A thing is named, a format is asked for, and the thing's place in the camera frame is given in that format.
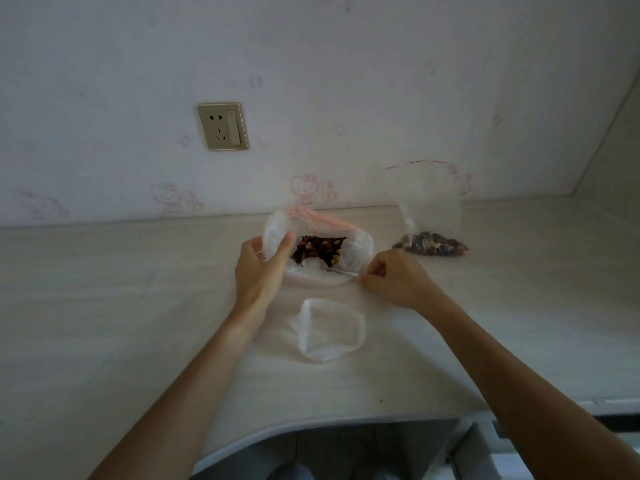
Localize person's left hand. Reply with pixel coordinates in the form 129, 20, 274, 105
234, 231, 297, 320

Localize person's right forearm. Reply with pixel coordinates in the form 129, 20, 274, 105
419, 292, 640, 480

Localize small empty clear plastic bag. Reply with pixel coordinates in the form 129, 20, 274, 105
291, 298, 368, 364

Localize clear zip bag with nuts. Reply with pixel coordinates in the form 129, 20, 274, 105
383, 160, 470, 257

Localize dried fruit nut mix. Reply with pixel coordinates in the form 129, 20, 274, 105
290, 235, 348, 268

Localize beige wall socket with switch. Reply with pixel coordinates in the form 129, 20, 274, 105
196, 102, 250, 152

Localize person's left forearm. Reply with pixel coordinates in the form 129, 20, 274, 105
88, 308, 262, 480

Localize person's right hand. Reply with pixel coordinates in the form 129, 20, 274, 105
357, 249, 444, 312

